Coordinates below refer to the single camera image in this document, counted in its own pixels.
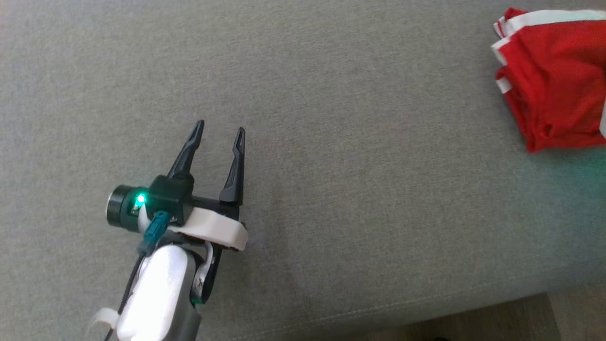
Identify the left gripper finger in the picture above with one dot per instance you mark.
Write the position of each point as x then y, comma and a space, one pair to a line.
235, 175
187, 156

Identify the red and white t-shirt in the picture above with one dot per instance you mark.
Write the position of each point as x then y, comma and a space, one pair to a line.
558, 85

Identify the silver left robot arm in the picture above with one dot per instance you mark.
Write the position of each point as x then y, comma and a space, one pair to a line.
161, 293

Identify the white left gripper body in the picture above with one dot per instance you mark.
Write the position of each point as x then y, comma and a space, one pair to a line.
213, 227

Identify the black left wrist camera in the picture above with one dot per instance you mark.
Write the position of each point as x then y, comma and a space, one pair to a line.
161, 199

